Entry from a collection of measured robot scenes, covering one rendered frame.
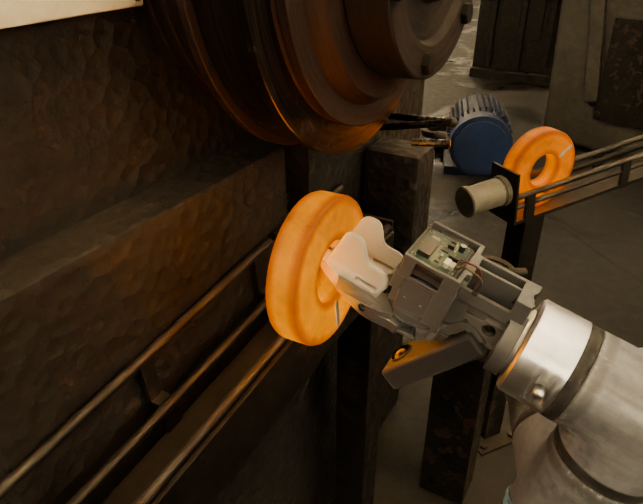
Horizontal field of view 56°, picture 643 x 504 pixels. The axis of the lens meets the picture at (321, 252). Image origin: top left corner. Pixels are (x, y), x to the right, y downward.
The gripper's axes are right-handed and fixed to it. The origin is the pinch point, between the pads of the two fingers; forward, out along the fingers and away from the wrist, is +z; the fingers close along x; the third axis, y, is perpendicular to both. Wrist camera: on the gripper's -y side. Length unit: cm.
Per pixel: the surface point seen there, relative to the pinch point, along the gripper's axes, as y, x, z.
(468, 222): -92, -179, 7
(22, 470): -15.4, 27.2, 10.4
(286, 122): 9.5, -3.2, 8.6
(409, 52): 17.3, -13.1, 2.0
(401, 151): -6.8, -41.1, 6.9
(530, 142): -6, -66, -9
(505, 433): -78, -69, -35
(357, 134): 3.7, -19.0, 6.9
